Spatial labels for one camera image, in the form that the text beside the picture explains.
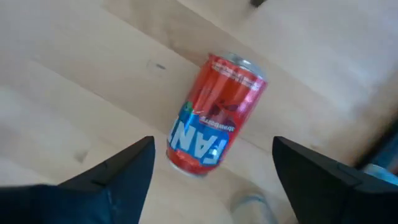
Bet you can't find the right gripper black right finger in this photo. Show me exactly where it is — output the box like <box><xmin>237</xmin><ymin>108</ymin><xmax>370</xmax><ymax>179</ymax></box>
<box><xmin>272</xmin><ymin>136</ymin><xmax>398</xmax><ymax>224</ymax></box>

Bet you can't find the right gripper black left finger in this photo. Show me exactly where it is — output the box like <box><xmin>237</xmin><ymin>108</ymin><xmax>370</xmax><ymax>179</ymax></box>
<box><xmin>0</xmin><ymin>136</ymin><xmax>155</xmax><ymax>224</ymax></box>

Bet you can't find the red Fanta can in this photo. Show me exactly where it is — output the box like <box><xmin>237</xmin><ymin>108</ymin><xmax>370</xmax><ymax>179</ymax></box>
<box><xmin>166</xmin><ymin>52</ymin><xmax>268</xmax><ymax>177</ymax></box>

